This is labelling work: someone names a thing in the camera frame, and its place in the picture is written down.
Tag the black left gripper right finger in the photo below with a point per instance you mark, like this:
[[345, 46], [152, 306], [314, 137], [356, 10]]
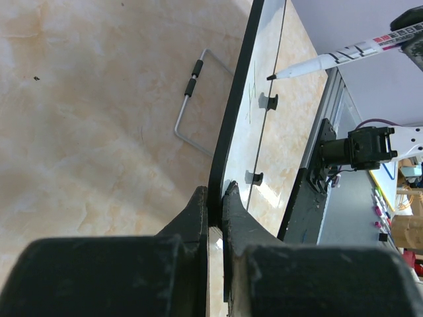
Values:
[[265, 277]]

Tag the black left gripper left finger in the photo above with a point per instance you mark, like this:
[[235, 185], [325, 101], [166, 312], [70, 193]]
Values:
[[161, 275]]

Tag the black whiteboard marker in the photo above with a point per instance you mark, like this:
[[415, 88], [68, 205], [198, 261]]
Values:
[[348, 54]]

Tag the white whiteboard black frame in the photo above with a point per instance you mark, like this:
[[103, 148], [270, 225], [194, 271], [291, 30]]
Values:
[[250, 98]]

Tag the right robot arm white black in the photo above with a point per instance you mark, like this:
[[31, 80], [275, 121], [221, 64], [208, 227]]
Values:
[[365, 148]]

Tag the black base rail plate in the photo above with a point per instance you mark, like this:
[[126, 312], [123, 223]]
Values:
[[304, 213]]

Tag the metal wire board stand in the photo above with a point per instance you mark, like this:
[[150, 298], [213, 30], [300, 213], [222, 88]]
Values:
[[204, 101]]

